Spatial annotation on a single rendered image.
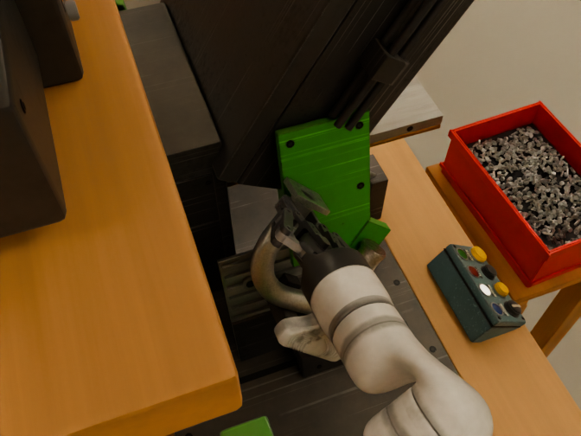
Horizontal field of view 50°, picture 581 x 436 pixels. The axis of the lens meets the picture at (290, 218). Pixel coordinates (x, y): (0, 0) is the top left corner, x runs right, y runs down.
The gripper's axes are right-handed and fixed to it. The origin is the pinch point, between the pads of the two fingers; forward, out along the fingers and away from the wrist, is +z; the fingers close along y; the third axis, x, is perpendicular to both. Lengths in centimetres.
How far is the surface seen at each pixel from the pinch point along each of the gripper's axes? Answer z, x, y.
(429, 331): -0.7, 7.4, -34.6
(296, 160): 2.9, -5.0, 3.0
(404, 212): 20.8, -1.5, -35.2
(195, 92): 16.8, -2.3, 12.0
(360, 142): 2.8, -11.0, -2.7
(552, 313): 16, 0, -87
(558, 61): 148, -63, -177
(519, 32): 171, -64, -170
